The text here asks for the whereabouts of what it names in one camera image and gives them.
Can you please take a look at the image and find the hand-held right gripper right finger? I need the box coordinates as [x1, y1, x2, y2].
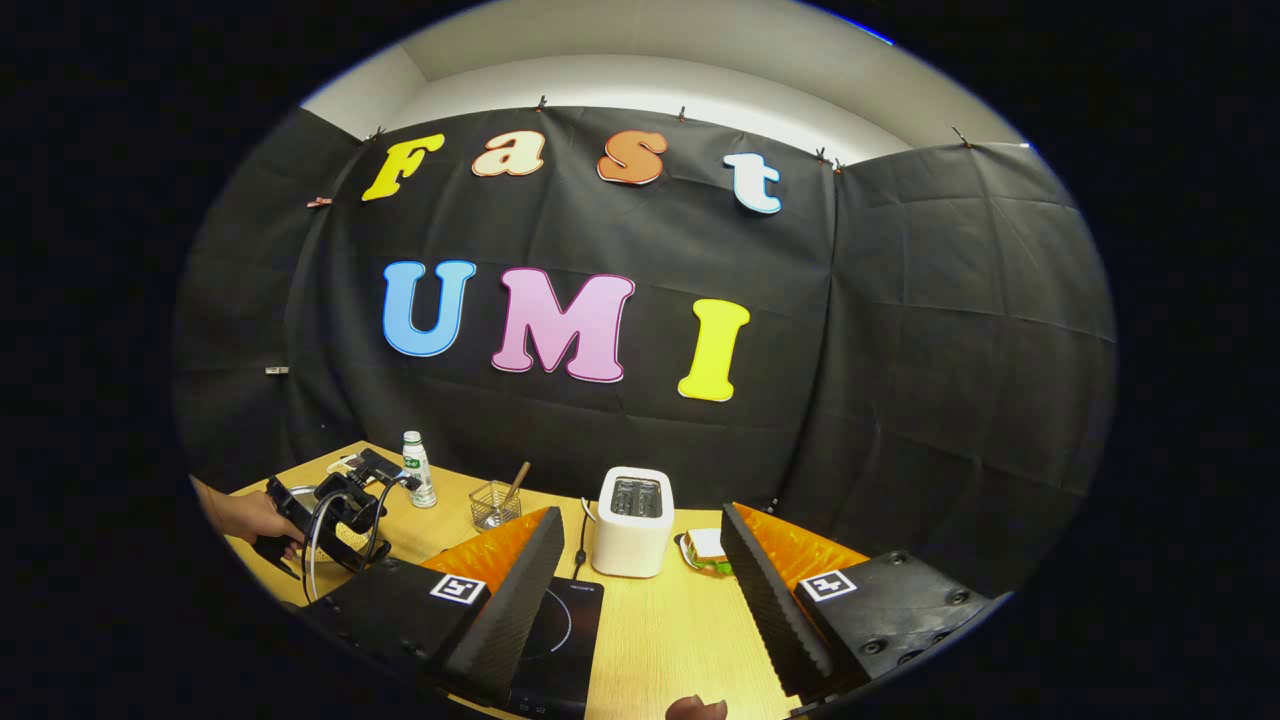
[720, 502, 1013, 701]

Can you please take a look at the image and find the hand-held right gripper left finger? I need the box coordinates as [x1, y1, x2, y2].
[300, 506, 567, 707]

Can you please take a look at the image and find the steel pot with black handles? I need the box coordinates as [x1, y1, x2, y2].
[303, 485, 393, 604]

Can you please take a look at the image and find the black induction cooktop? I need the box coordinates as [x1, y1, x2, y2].
[500, 575, 606, 719]

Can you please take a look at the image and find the white drink bottle green label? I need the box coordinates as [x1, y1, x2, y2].
[402, 431, 438, 509]

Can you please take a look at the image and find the sandwich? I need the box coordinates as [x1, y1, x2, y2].
[680, 528, 733, 576]

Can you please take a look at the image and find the white toaster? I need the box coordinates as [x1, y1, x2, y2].
[591, 466, 676, 579]

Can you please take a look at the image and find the black backdrop cloth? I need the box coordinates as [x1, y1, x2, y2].
[172, 105, 1119, 601]

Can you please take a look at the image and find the wire mesh utensil basket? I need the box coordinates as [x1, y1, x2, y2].
[469, 480, 523, 530]

